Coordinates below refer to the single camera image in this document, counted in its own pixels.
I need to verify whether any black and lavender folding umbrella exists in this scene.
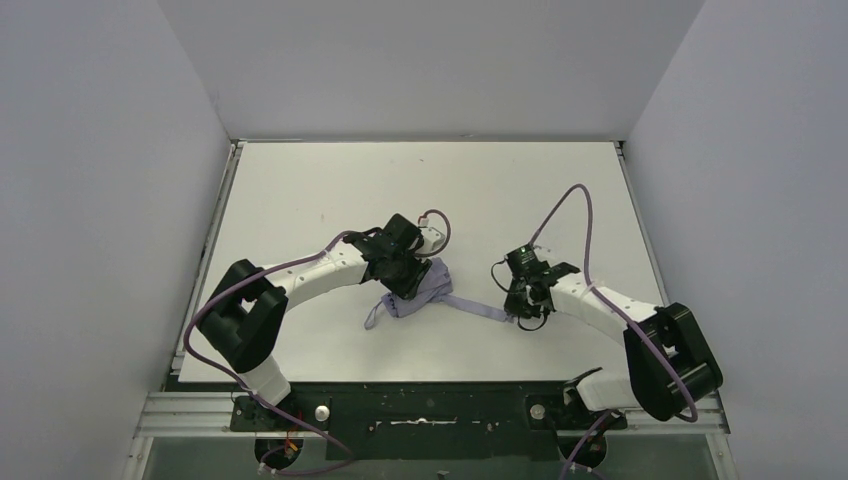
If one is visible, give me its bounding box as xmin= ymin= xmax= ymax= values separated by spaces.
xmin=363 ymin=258 xmax=516 ymax=330

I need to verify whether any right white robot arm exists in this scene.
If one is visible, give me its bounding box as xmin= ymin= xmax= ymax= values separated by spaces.
xmin=504 ymin=245 xmax=724 ymax=421

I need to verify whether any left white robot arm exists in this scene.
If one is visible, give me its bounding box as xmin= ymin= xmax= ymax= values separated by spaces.
xmin=184 ymin=214 xmax=448 ymax=406

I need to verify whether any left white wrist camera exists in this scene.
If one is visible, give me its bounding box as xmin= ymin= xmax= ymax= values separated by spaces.
xmin=414 ymin=224 xmax=448 ymax=258

